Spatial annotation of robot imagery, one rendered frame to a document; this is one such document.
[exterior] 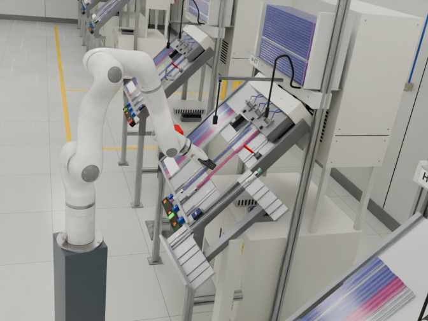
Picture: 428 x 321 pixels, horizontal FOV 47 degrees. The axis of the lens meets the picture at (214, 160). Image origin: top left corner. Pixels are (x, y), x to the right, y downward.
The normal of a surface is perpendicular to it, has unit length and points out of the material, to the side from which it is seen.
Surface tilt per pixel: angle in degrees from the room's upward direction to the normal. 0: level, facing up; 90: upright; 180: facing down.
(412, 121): 90
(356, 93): 90
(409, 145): 90
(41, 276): 0
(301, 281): 90
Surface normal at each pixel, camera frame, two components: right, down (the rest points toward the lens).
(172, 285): 0.12, -0.90
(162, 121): -0.06, -0.18
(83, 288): 0.52, 0.41
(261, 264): 0.30, 0.43
